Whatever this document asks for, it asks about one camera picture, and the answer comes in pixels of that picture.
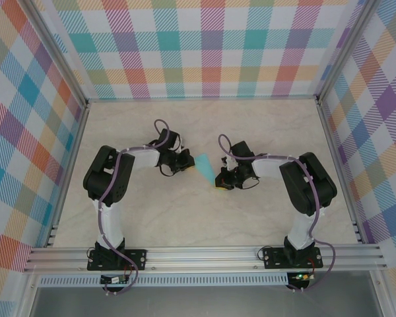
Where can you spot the aluminium corner post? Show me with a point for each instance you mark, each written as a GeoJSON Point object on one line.
{"type": "Point", "coordinates": [346, 49]}
{"type": "Point", "coordinates": [56, 53]}

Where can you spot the light blue cloth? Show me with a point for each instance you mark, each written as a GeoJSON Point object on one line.
{"type": "Point", "coordinates": [205, 166]}

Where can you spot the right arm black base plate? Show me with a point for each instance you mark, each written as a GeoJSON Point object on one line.
{"type": "Point", "coordinates": [274, 259]}

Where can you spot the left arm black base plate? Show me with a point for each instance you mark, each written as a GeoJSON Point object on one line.
{"type": "Point", "coordinates": [137, 259]}

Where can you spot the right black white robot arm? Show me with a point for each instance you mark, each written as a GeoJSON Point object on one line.
{"type": "Point", "coordinates": [267, 166]}

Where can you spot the small circuit board with LED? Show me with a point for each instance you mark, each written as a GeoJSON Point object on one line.
{"type": "Point", "coordinates": [302, 276]}

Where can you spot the wide aluminium mounting rail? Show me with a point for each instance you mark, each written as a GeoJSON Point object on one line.
{"type": "Point", "coordinates": [201, 257]}

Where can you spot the green circuit board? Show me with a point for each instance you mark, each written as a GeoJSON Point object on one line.
{"type": "Point", "coordinates": [113, 280]}

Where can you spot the aluminium side rail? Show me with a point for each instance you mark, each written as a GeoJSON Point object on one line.
{"type": "Point", "coordinates": [71, 165]}
{"type": "Point", "coordinates": [340, 158]}

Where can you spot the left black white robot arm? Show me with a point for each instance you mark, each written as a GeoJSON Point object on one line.
{"type": "Point", "coordinates": [145, 162]}

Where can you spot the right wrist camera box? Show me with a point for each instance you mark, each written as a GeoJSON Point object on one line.
{"type": "Point", "coordinates": [230, 162]}

